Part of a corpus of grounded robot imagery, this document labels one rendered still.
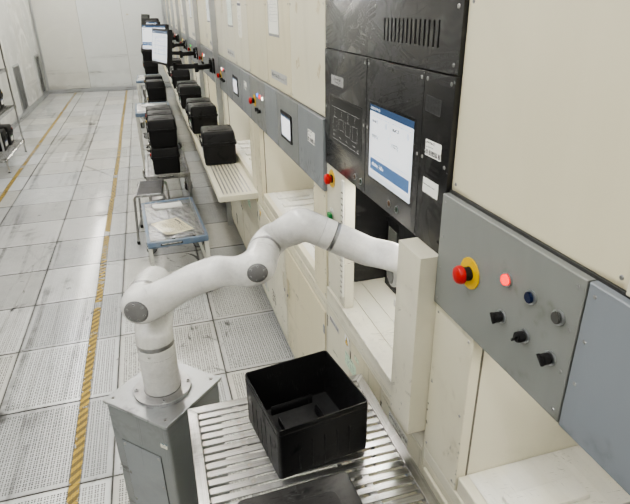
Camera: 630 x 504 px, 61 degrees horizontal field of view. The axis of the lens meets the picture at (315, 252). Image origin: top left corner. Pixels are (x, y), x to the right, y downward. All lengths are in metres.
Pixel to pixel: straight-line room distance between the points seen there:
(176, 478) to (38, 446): 1.25
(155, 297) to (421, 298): 0.78
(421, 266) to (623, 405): 0.55
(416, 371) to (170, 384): 0.84
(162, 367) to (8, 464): 1.38
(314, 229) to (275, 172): 1.93
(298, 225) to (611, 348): 0.90
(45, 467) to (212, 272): 1.62
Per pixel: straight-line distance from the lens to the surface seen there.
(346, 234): 1.54
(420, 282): 1.30
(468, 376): 1.28
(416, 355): 1.41
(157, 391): 1.89
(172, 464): 1.93
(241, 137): 4.89
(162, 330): 1.78
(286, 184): 3.47
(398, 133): 1.43
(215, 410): 1.83
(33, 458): 3.04
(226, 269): 1.58
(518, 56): 1.04
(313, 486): 1.45
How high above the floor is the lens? 1.94
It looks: 25 degrees down
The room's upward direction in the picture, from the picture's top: 1 degrees counter-clockwise
